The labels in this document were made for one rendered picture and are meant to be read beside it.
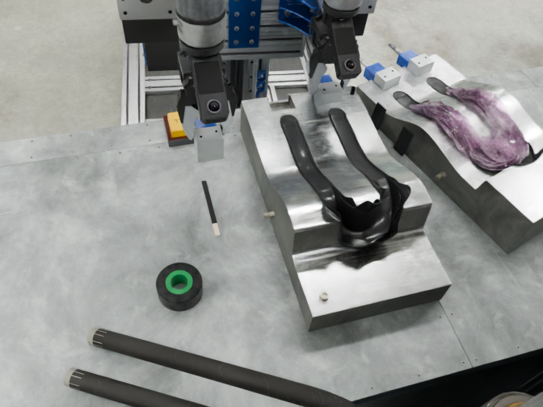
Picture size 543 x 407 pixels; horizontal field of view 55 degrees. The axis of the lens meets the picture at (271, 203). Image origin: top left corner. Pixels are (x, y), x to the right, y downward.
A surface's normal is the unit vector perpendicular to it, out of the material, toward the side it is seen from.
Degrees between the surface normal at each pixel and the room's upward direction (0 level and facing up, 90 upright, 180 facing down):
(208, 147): 90
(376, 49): 0
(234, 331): 0
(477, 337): 0
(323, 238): 84
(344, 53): 31
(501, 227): 90
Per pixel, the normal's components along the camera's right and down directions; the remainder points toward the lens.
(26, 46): 0.07, -0.60
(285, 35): 0.15, 0.80
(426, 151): -0.84, 0.40
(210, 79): 0.18, -0.14
